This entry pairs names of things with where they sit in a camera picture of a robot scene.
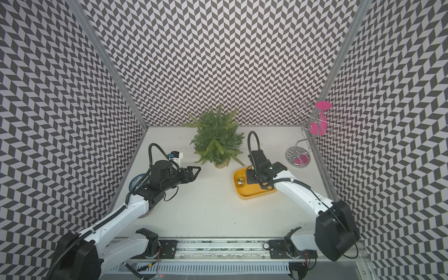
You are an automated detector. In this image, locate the yellow plastic tray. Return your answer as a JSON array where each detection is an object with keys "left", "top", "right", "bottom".
[{"left": 233, "top": 166, "right": 277, "bottom": 200}]

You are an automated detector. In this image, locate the left aluminium corner post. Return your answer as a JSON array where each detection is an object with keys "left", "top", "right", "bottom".
[{"left": 65, "top": 0, "right": 148, "bottom": 130}]

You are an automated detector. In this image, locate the gold shiny ball ornament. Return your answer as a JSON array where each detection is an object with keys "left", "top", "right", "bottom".
[{"left": 237, "top": 178, "right": 245, "bottom": 186}]

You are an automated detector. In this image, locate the right aluminium corner post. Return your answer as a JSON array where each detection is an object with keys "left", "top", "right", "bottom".
[{"left": 317, "top": 0, "right": 373, "bottom": 102}]

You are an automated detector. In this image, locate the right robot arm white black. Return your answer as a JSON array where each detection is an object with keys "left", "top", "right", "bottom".
[{"left": 248, "top": 149, "right": 360, "bottom": 261}]

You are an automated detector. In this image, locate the pink patterned small plate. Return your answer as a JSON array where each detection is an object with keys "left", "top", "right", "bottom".
[{"left": 138, "top": 208, "right": 154, "bottom": 219}]

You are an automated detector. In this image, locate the pink plastic wine glass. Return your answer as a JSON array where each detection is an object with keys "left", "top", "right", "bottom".
[{"left": 310, "top": 101, "right": 332, "bottom": 136}]

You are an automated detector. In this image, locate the aluminium corner post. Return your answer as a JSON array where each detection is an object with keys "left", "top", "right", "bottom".
[
  {"left": 65, "top": 0, "right": 148, "bottom": 130},
  {"left": 317, "top": 0, "right": 373, "bottom": 102}
]

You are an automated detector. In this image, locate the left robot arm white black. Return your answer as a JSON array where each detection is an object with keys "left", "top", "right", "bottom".
[{"left": 46, "top": 159, "right": 201, "bottom": 280}]

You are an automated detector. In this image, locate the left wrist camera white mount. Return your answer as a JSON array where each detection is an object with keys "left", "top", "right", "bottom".
[{"left": 168, "top": 151, "right": 184, "bottom": 166}]

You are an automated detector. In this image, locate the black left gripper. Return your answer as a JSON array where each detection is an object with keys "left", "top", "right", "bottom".
[{"left": 162, "top": 166, "right": 202, "bottom": 192}]

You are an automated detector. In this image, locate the small green christmas tree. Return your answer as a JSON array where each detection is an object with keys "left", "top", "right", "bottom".
[{"left": 181, "top": 106, "right": 245, "bottom": 168}]

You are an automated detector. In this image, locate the blue patterned small plate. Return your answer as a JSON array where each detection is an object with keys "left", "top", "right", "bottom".
[{"left": 128, "top": 174, "right": 147, "bottom": 192}]

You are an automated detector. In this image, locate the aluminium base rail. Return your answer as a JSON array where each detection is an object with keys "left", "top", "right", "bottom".
[{"left": 109, "top": 238, "right": 368, "bottom": 279}]

